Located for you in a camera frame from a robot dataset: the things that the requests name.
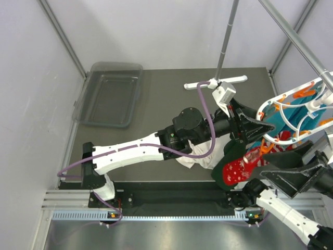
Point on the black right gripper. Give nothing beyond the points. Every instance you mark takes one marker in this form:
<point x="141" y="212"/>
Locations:
<point x="298" y="180"/>

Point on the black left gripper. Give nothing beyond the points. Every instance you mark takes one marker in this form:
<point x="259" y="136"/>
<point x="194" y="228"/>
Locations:
<point x="249" y="128"/>

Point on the orange clothespin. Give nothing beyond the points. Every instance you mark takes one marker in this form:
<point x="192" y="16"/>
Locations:
<point x="264" y="149"/>

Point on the white oval clip hanger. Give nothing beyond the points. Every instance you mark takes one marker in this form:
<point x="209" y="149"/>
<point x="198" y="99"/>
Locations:
<point x="294" y="112"/>

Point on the red snowflake sock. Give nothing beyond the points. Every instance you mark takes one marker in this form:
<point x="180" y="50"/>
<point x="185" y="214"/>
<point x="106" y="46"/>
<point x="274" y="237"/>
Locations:
<point x="240" y="170"/>

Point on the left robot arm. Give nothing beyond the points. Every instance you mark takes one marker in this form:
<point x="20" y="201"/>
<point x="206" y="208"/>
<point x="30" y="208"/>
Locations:
<point x="189" y="128"/>

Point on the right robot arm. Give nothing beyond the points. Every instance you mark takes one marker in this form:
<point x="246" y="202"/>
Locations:
<point x="311" y="233"/>

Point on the dark green cloth garment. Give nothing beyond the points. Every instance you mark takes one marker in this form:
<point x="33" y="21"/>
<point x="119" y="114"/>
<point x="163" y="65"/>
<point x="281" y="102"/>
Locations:
<point x="232" y="151"/>

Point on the white silver clothes rack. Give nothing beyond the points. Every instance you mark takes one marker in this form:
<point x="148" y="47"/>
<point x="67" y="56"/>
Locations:
<point x="255" y="40"/>

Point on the teal cloth garment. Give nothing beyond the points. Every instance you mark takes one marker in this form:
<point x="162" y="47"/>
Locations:
<point x="288" y="117"/>

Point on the white cloth garment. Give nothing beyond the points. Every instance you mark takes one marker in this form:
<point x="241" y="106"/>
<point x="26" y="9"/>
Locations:
<point x="211" y="160"/>

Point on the clear plastic bin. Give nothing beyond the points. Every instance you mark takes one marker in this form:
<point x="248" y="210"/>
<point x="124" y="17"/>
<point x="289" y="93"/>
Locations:
<point x="109" y="95"/>

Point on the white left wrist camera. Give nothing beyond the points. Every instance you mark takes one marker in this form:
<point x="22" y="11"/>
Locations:
<point x="222" y="95"/>

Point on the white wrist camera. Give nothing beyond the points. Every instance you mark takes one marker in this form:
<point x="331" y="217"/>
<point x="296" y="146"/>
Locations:
<point x="324" y="145"/>
<point x="222" y="95"/>

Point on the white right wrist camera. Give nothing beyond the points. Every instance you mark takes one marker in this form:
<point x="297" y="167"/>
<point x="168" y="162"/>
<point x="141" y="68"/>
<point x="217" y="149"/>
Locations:
<point x="324" y="145"/>

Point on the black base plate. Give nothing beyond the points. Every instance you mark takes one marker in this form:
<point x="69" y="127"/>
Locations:
<point x="133" y="195"/>

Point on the aluminium frame rail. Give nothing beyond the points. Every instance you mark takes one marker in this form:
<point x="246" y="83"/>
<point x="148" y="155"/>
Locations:
<point x="72" y="205"/>

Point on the white cable duct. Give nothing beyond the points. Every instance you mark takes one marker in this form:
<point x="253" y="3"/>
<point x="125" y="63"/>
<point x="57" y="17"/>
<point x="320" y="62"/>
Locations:
<point x="104" y="215"/>

